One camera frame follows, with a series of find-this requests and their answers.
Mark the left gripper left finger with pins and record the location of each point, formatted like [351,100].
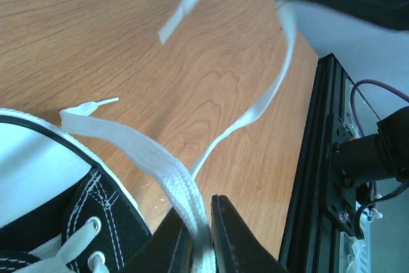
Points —
[168,250]

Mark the white shoelace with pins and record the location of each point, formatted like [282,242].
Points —
[101,69]

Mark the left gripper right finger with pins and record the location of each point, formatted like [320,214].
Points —
[236,248]

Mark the black aluminium frame rail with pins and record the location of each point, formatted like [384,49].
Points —
[322,205]

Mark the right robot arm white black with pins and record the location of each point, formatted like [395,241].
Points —
[382,155]

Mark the black white sneaker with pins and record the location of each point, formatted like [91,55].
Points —
[51,186]

